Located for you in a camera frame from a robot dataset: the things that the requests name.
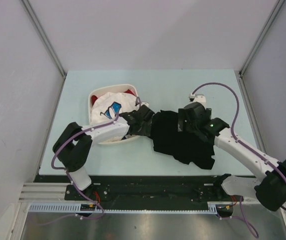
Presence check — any white plastic laundry basket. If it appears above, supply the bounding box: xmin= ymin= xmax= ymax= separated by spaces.
xmin=88 ymin=84 xmax=142 ymax=145

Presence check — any black t shirt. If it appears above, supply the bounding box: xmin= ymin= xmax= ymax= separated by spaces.
xmin=150 ymin=110 xmax=215 ymax=170

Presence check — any right aluminium frame post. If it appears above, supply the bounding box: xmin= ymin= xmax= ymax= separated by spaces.
xmin=239 ymin=0 xmax=286 ymax=76

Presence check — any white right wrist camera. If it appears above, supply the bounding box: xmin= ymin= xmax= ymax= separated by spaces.
xmin=189 ymin=93 xmax=206 ymax=108

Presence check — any red t shirt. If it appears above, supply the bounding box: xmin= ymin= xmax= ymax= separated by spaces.
xmin=91 ymin=89 xmax=135 ymax=103

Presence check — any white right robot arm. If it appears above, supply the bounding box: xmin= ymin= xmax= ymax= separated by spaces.
xmin=178 ymin=102 xmax=286 ymax=212

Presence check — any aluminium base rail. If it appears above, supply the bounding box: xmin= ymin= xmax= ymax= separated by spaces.
xmin=19 ymin=182 xmax=70 ymax=202

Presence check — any slotted white cable duct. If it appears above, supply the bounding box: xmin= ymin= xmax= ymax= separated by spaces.
xmin=29 ymin=202 xmax=217 ymax=215

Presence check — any white t shirt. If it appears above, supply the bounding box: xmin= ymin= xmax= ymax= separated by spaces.
xmin=90 ymin=91 xmax=137 ymax=143

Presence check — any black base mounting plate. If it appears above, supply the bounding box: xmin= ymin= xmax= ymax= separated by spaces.
xmin=34 ymin=174 xmax=244 ymax=210

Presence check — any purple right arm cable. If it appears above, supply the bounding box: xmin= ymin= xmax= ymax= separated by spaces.
xmin=191 ymin=82 xmax=286 ymax=237

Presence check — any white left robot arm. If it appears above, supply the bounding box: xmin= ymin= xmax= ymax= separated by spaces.
xmin=51 ymin=105 xmax=155 ymax=200

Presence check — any left aluminium frame post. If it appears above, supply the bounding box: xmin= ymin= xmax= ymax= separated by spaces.
xmin=20 ymin=0 xmax=67 ymax=77

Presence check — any aluminium frame post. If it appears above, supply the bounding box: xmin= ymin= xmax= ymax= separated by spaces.
xmin=20 ymin=0 xmax=67 ymax=77
xmin=239 ymin=0 xmax=286 ymax=76

